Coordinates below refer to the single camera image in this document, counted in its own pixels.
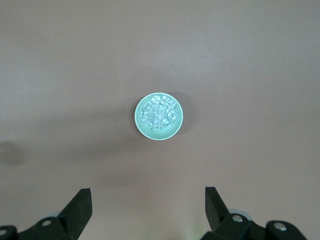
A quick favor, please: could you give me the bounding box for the brown table cover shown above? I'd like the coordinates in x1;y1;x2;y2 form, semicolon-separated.
0;0;320;240

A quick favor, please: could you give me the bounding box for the pile of clear ice cubes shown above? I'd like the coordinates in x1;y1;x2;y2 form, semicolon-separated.
139;93;179;132

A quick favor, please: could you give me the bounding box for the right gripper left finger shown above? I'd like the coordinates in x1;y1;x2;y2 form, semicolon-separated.
0;188;93;240

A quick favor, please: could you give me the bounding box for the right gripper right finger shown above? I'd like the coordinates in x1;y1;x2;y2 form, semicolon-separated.
204;186;307;240

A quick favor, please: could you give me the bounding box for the pale green ceramic bowl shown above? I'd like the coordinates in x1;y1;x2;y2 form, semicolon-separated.
134;92;184;141

